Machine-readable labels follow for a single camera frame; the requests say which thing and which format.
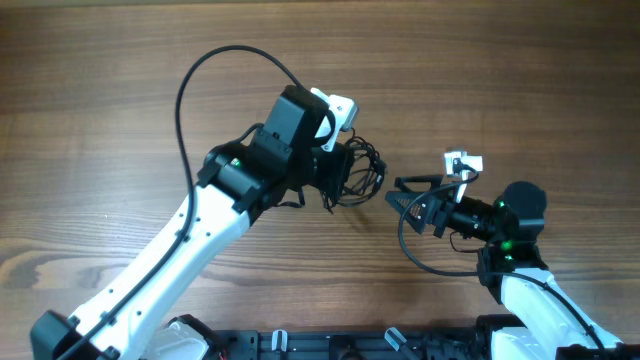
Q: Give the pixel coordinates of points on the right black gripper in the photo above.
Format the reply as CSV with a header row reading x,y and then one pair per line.
x,y
439,212

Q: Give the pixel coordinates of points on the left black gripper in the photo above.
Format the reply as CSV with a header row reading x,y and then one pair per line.
x,y
341,161

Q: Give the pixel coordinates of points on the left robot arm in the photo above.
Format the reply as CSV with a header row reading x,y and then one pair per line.
x,y
121,321

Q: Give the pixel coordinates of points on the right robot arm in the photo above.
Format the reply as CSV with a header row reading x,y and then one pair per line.
x,y
543,322

